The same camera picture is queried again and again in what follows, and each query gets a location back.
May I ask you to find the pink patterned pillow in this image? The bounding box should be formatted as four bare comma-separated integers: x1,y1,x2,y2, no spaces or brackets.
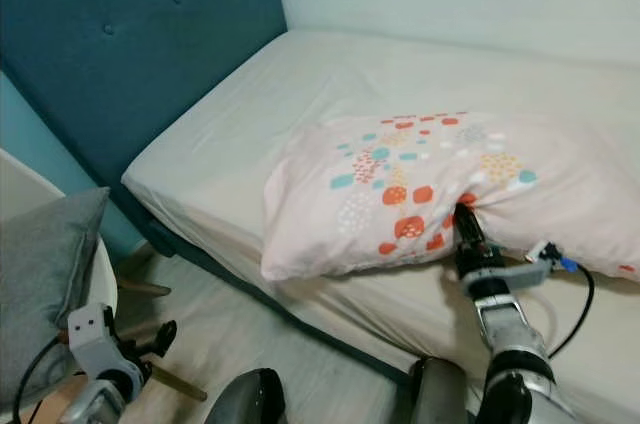
260,111,640,283

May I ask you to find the white chair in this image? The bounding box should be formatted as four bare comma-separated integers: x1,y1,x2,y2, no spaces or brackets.
0,149,209,403

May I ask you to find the grey cushion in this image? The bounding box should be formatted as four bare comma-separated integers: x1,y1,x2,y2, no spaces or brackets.
0,187,111,411

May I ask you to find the black left robot leg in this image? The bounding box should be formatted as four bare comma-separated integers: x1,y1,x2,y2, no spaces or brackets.
205,368,287,424

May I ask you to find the black robot leg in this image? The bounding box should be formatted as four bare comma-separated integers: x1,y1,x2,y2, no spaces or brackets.
205,368,287,424
407,356,473,424

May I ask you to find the black right robot leg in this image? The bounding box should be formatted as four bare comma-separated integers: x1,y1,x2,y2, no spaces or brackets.
407,356,473,424

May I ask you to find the beige sheeted mattress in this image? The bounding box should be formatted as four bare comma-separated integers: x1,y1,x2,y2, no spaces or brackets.
120,29,640,415

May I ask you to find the blue tufted headboard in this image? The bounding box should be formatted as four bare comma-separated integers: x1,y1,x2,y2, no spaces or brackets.
0,0,289,191

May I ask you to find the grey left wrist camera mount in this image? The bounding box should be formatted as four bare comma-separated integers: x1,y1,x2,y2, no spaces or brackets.
66,302,123,371

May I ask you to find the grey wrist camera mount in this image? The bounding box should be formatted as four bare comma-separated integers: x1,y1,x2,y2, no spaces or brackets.
66,302,123,371
460,242,579,303

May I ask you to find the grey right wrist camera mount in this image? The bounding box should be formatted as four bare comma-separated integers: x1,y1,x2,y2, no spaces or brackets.
460,242,579,303

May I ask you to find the blue bed frame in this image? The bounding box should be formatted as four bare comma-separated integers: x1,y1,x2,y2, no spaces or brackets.
110,184,417,387

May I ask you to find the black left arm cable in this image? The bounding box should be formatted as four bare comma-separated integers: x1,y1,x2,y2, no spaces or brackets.
12,336,69,424

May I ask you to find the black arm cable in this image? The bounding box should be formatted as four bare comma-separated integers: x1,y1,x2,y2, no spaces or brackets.
12,336,69,424
548,260,597,360

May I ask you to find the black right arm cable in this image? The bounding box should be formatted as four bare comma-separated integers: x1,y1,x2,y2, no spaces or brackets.
548,260,597,360

